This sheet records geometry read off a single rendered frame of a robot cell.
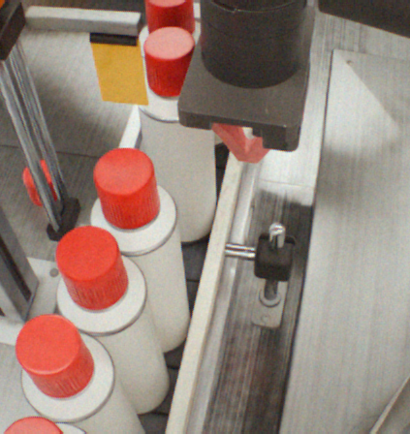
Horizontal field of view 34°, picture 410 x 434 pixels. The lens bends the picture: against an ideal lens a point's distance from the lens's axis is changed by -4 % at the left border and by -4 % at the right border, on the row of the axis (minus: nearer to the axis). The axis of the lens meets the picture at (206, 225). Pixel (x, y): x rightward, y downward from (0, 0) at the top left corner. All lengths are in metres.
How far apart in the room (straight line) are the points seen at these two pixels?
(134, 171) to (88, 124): 0.37
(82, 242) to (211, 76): 0.11
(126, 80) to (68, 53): 0.41
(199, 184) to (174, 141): 0.06
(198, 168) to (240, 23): 0.18
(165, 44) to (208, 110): 0.08
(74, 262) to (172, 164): 0.16
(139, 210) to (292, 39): 0.12
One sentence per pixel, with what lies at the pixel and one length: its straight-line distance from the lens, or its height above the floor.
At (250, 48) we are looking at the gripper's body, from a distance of 0.35.
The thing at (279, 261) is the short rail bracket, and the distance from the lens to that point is 0.53.
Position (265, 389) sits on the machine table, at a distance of 0.58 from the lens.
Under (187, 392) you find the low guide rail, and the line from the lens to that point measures 0.49.
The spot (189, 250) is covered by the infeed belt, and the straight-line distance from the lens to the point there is 0.58.
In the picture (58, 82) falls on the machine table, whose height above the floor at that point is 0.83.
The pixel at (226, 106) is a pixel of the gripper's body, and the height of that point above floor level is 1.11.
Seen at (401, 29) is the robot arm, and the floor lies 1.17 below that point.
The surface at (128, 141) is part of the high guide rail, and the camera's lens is 0.54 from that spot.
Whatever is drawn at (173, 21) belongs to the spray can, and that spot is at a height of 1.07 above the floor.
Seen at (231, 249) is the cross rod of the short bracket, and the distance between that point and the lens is 0.54.
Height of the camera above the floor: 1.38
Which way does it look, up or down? 58 degrees down
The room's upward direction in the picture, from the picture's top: 3 degrees counter-clockwise
